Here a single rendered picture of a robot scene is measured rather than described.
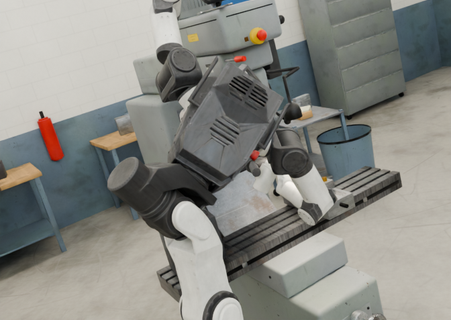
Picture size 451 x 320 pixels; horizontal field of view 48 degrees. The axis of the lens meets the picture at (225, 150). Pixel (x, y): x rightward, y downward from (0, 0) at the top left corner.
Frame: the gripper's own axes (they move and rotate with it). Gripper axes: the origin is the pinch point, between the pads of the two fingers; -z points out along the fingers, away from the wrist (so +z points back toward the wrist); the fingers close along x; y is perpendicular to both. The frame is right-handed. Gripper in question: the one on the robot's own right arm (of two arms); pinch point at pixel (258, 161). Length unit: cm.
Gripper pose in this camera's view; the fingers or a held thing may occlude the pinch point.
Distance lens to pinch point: 219.7
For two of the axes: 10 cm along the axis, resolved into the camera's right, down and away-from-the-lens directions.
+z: 0.8, 2.3, -9.7
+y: 2.6, 9.3, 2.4
